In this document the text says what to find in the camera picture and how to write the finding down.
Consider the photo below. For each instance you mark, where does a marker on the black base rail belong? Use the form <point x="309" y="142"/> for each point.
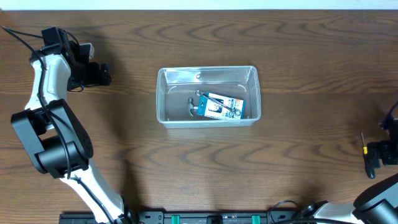
<point x="158" y="217"/>

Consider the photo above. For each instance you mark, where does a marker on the black yellow screwdriver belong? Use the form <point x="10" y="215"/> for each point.
<point x="368" y="167"/>

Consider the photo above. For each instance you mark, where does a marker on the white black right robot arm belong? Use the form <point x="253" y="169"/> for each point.
<point x="378" y="203"/>

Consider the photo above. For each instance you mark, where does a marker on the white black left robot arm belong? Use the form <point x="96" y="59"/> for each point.
<point x="58" y="144"/>

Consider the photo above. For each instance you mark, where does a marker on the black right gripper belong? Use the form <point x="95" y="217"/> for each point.
<point x="374" y="152"/>

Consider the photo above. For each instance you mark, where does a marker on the small steel claw hammer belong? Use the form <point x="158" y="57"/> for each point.
<point x="191" y="107"/>

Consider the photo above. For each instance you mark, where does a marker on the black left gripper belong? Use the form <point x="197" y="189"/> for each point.
<point x="101" y="74"/>

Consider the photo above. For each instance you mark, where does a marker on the blue white screwdriver box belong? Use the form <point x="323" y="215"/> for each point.
<point x="214" y="109"/>

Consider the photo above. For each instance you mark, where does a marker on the clear plastic container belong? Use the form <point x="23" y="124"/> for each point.
<point x="226" y="96"/>

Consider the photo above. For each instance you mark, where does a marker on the silver combination wrench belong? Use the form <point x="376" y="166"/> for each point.
<point x="217" y="102"/>

